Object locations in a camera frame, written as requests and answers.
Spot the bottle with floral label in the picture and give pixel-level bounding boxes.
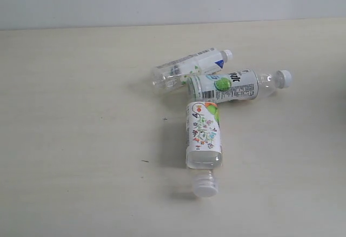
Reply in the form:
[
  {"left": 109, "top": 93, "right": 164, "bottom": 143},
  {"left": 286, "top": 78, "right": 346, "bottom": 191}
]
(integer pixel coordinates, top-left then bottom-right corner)
[{"left": 185, "top": 101, "right": 223, "bottom": 198}]

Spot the bottle with green lime label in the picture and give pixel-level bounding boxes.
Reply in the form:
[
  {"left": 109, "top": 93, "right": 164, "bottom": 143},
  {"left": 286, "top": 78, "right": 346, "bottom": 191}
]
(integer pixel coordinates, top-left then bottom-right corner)
[{"left": 187, "top": 69, "right": 292, "bottom": 104}]

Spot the clear bottle blue-white label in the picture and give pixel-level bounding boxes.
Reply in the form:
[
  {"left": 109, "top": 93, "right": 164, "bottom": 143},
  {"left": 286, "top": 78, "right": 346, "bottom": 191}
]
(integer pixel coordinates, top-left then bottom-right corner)
[{"left": 152, "top": 48, "right": 233, "bottom": 92}]

